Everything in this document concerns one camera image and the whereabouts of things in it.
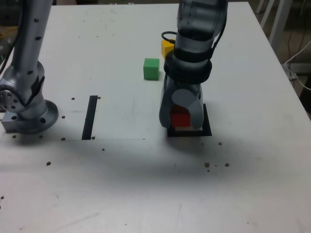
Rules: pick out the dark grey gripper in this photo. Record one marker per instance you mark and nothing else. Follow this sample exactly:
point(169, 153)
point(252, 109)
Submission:
point(192, 87)

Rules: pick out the red cube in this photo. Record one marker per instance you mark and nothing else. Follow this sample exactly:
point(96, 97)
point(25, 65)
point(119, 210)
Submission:
point(179, 119)

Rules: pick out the green cube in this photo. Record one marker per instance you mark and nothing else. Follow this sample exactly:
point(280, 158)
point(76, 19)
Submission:
point(151, 70)

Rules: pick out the yellow cube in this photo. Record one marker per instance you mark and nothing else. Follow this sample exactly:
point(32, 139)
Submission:
point(166, 48)

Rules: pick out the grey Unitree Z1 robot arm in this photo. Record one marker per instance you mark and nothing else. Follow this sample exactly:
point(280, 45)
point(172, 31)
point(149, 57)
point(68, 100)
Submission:
point(29, 48)

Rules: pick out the black tape square outline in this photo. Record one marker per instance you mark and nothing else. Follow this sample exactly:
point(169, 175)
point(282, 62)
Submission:
point(206, 126)

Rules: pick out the black tape strip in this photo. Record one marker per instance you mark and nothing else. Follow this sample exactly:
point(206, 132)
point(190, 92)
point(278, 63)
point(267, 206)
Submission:
point(89, 119)

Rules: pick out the white furniture leg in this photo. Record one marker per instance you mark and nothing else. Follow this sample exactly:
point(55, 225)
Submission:
point(279, 21)
point(267, 12)
point(260, 6)

